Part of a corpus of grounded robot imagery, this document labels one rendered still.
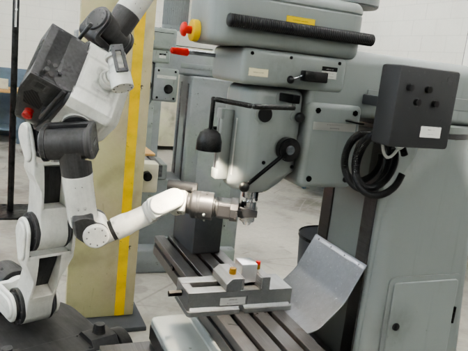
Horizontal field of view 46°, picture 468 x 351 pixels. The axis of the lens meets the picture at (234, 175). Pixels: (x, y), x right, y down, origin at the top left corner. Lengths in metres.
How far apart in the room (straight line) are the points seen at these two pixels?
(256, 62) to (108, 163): 1.96
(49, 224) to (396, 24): 6.59
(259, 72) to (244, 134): 0.18
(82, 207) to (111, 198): 1.74
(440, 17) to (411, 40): 0.53
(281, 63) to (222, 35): 0.19
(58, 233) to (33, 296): 0.29
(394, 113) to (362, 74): 0.28
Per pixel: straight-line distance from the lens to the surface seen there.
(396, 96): 1.46
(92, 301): 3.61
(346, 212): 1.91
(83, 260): 3.49
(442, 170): 1.86
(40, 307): 2.27
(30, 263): 2.10
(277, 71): 1.55
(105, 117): 1.68
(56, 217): 2.06
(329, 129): 1.65
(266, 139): 1.58
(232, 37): 1.48
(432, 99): 1.54
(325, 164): 1.67
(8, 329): 2.40
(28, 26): 10.51
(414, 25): 7.74
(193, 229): 2.13
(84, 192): 1.64
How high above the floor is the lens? 1.68
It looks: 11 degrees down
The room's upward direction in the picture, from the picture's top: 6 degrees clockwise
